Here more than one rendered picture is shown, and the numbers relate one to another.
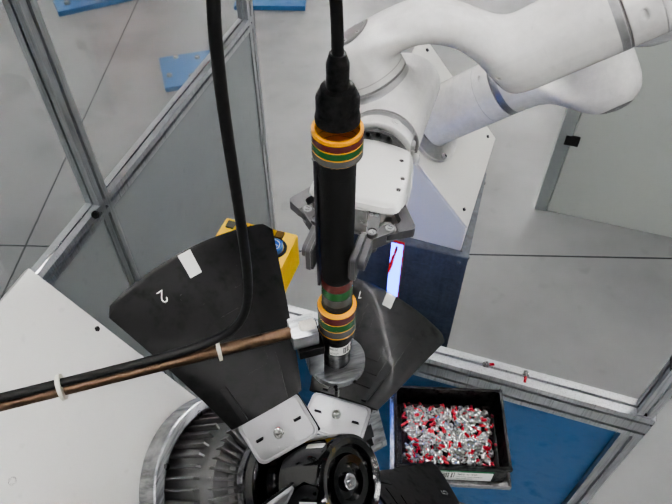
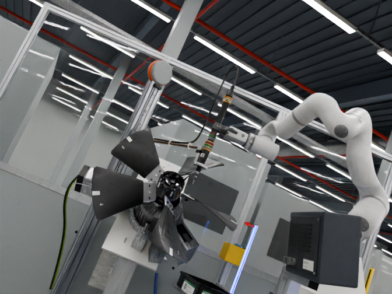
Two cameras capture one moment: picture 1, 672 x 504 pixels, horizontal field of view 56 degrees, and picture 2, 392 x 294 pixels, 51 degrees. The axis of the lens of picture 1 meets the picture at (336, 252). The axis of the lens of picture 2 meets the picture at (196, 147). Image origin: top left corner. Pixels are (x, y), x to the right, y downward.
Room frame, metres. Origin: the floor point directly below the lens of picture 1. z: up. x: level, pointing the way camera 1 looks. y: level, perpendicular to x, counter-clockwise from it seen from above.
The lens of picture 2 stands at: (-0.32, -1.75, 1.03)
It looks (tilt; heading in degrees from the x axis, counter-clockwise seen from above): 11 degrees up; 69
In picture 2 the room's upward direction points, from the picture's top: 23 degrees clockwise
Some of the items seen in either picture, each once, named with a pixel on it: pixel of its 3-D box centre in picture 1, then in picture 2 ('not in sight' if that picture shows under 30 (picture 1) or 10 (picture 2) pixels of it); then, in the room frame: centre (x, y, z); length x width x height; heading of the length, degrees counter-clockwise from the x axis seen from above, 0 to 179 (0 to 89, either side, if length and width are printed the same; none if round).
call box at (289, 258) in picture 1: (254, 259); (232, 255); (0.85, 0.17, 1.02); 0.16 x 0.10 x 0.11; 72
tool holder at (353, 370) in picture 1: (328, 343); (202, 157); (0.41, 0.01, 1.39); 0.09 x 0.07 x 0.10; 107
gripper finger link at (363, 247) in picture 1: (372, 250); (220, 126); (0.42, -0.04, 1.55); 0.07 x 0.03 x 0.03; 162
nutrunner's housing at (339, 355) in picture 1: (337, 256); (216, 127); (0.41, 0.00, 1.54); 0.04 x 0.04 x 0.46
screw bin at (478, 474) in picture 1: (448, 433); (203, 291); (0.55, -0.22, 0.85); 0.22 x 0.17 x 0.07; 87
